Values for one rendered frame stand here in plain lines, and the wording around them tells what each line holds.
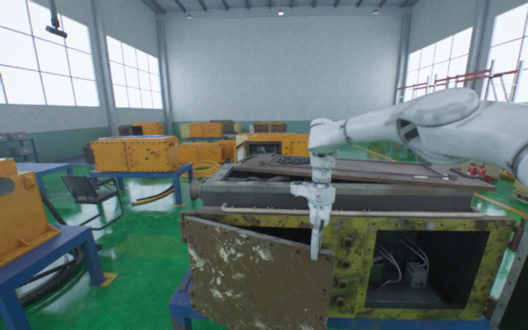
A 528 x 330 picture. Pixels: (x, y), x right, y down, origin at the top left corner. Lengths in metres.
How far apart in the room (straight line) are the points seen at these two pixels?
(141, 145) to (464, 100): 4.21
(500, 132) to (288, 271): 0.70
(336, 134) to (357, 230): 0.61
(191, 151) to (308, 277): 6.79
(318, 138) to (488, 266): 1.13
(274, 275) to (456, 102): 0.76
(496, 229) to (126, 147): 4.60
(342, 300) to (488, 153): 1.01
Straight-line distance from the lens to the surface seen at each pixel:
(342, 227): 1.01
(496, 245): 1.42
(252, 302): 1.05
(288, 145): 3.60
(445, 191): 1.23
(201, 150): 7.27
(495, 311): 1.60
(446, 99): 0.39
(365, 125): 0.47
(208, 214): 1.00
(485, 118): 0.37
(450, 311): 1.55
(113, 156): 4.66
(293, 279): 0.86
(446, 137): 0.38
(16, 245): 2.62
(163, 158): 4.11
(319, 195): 0.63
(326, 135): 0.53
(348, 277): 1.17
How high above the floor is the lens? 1.67
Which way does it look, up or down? 14 degrees down
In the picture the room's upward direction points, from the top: straight up
